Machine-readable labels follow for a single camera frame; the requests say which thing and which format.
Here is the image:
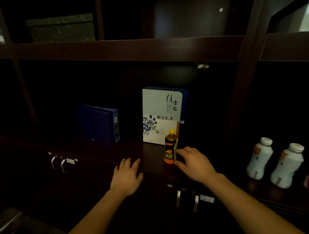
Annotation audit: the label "white plastic bottle white cap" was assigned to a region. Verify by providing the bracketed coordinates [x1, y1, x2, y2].
[246, 137, 274, 180]
[270, 143, 305, 189]

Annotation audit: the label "dark blue patterned box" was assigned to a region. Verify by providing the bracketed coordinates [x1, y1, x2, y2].
[77, 105, 120, 146]

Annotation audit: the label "person's right forearm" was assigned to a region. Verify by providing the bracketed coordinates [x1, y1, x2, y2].
[204, 174, 305, 234]

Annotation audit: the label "green marbled storage box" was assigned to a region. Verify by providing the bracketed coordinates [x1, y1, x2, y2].
[26, 13, 96, 43]

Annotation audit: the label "person's left hand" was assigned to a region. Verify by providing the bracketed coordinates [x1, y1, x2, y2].
[110, 158, 144, 197]

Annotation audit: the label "person's right hand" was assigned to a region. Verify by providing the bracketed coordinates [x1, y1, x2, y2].
[174, 146, 218, 185]

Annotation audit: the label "white gift box blue flowers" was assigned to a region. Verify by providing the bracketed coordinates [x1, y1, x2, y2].
[142, 86, 189, 146]

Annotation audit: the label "amber drink bottle yellow cap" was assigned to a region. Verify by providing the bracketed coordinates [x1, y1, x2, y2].
[164, 129, 178, 165]

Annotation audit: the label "dark wooden shelf cabinet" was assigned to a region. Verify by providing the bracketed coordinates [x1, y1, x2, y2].
[0, 0, 309, 234]

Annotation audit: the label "person's left forearm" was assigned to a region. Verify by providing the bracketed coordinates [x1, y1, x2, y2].
[69, 188, 131, 234]

